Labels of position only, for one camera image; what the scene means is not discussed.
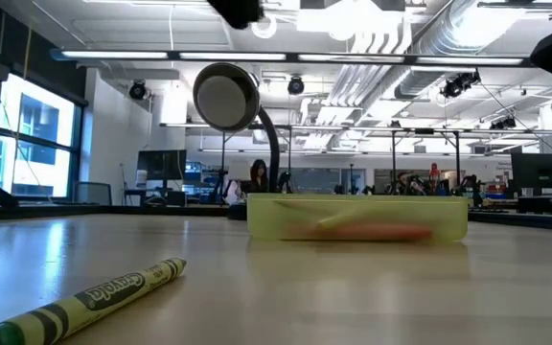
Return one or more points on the person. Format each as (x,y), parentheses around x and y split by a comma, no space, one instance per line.
(259,175)
(434,172)

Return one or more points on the red pen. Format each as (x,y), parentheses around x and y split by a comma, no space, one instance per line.
(386,233)

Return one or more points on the black round ceiling speaker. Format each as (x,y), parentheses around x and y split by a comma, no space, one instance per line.
(138,90)
(295,85)

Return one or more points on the black gooseneck desk lamp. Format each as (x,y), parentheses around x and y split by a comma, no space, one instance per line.
(225,98)

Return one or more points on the yellow transparent plastic supply box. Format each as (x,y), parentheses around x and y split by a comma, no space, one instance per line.
(400,211)

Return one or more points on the yellow-green Crayola crayon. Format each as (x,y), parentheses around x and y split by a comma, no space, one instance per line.
(89,302)

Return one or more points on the overhead strip light bar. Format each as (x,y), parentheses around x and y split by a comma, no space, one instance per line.
(233,56)

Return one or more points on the grey mesh office chair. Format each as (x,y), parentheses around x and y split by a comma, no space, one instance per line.
(91,194)

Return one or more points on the black monitor on stand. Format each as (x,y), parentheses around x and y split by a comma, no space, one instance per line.
(161,165)
(539,170)

